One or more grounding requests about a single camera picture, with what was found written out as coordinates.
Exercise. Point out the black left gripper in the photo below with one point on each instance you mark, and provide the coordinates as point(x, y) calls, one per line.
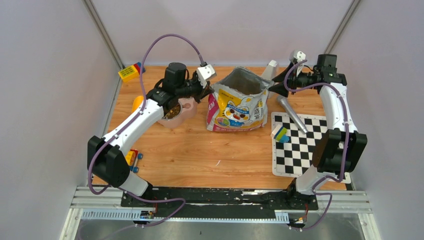
point(201, 91)

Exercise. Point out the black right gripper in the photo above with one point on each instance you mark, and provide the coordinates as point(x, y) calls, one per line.
point(280, 88)

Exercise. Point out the pet food bag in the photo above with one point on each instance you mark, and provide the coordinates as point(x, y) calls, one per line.
point(238, 102)

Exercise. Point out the yellow food scoop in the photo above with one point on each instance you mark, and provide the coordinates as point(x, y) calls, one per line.
point(137, 102)

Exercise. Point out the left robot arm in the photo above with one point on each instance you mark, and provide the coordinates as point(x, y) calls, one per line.
point(106, 155)

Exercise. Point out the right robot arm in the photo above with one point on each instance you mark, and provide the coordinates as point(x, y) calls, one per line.
point(339, 150)

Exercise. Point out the white metronome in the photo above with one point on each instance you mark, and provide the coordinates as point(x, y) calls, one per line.
point(269, 73)

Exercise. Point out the silver microphone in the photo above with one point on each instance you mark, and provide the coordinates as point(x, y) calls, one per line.
point(283, 101)

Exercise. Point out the pink double bowl stand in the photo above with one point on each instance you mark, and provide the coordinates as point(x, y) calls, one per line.
point(188, 110)

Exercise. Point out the steel bowl near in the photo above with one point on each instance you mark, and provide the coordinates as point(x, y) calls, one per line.
point(173, 113)

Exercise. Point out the green white blue blocks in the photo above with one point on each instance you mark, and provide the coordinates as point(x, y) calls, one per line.
point(279, 134)

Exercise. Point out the checkerboard mat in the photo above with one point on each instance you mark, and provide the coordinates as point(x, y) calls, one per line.
point(293, 158)

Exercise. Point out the yellow red blue block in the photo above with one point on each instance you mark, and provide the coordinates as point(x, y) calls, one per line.
point(131, 72)

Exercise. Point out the yellow red toy block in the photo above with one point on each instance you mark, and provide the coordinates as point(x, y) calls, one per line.
point(132, 158)

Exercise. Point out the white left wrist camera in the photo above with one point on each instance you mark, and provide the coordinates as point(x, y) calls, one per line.
point(206, 73)

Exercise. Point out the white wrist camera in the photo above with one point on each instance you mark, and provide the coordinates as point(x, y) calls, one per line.
point(206, 73)
point(297, 56)

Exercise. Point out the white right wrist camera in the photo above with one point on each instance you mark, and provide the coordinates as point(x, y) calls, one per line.
point(297, 56)

